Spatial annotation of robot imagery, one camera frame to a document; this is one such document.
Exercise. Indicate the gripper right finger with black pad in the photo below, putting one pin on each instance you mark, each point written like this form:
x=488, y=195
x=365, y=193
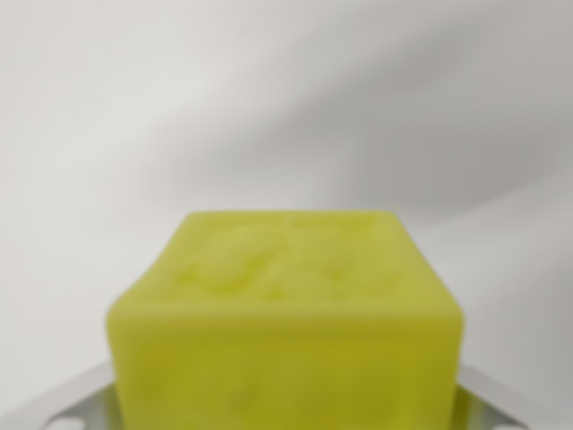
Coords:
x=483, y=403

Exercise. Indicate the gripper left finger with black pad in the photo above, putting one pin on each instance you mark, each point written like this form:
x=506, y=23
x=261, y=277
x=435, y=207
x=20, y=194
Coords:
x=67, y=405

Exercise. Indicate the yellow cube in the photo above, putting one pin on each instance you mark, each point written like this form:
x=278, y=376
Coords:
x=286, y=322

